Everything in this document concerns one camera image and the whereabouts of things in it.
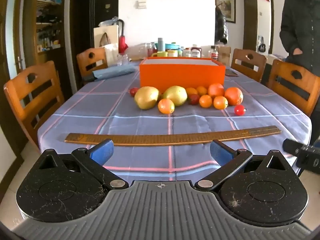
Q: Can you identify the small black hanging bag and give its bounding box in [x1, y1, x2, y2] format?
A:
[257, 35, 267, 53]

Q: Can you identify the dark wooden door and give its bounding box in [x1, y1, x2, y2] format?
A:
[70, 0, 119, 90]

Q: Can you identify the clear plastic bag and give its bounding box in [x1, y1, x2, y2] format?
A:
[99, 16, 119, 28]

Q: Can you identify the yellow-green mango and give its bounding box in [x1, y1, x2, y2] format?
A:
[134, 86, 160, 110]
[162, 85, 188, 106]

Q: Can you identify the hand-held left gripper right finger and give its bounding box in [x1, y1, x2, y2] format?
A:
[194, 140, 293, 190]

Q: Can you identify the dark wooden doorway frame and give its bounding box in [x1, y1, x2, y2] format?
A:
[244, 0, 274, 54]

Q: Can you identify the blue folded cloth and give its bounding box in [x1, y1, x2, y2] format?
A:
[92, 65, 136, 81]

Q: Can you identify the white paper bag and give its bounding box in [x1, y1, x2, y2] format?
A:
[104, 43, 119, 67]

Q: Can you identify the orange cardboard box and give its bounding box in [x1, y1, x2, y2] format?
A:
[139, 57, 225, 94]

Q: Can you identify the hanging dark jacket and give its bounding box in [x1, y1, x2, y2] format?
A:
[214, 4, 228, 44]

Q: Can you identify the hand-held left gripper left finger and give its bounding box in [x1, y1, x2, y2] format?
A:
[37, 139, 129, 190]

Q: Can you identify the small framed picture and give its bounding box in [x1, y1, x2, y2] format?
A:
[215, 0, 236, 24]

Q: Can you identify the brown cardboard box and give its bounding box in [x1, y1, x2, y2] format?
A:
[218, 46, 232, 66]

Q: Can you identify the brown door with glass pane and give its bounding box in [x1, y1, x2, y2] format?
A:
[0, 0, 28, 153]

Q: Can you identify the wooden shelf cabinet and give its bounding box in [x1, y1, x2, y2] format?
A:
[24, 0, 67, 100]

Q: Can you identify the large orange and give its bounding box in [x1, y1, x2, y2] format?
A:
[208, 83, 225, 99]
[224, 87, 244, 106]

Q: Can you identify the wooden dining chair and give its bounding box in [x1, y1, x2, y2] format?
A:
[267, 59, 320, 117]
[230, 48, 267, 83]
[3, 60, 65, 153]
[76, 47, 108, 83]

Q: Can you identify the beige paper bag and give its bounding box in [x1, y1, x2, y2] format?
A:
[93, 25, 119, 49]

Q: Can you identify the red folded umbrella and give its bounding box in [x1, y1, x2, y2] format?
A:
[117, 19, 129, 54]

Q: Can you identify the long wooden ruler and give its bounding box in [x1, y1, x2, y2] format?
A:
[64, 125, 282, 146]

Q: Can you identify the blue checked tablecloth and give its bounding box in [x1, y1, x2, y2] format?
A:
[37, 59, 313, 180]

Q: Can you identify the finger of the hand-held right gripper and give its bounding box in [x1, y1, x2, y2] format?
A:
[283, 138, 320, 174]

